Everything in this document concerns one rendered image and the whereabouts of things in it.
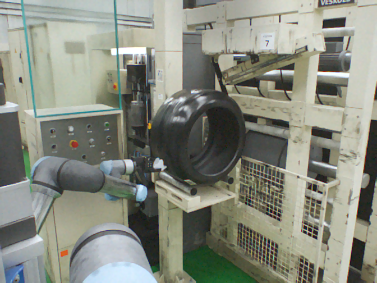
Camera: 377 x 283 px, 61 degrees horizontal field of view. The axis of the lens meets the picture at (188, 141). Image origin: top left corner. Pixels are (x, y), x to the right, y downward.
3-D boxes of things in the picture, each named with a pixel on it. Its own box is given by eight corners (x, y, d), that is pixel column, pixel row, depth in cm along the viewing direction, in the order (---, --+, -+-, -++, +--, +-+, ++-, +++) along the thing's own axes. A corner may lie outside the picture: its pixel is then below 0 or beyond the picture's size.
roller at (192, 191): (165, 172, 207) (161, 178, 206) (161, 169, 204) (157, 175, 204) (198, 190, 180) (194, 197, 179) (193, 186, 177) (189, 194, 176)
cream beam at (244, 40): (200, 54, 205) (201, 30, 201) (229, 55, 219) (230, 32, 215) (276, 54, 157) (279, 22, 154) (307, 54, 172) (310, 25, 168)
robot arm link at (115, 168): (98, 176, 158) (99, 159, 157) (119, 174, 165) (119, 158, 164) (104, 179, 152) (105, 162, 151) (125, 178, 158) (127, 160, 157)
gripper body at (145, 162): (156, 157, 167) (135, 159, 160) (154, 173, 168) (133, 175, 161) (148, 154, 173) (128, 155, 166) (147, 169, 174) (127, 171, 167)
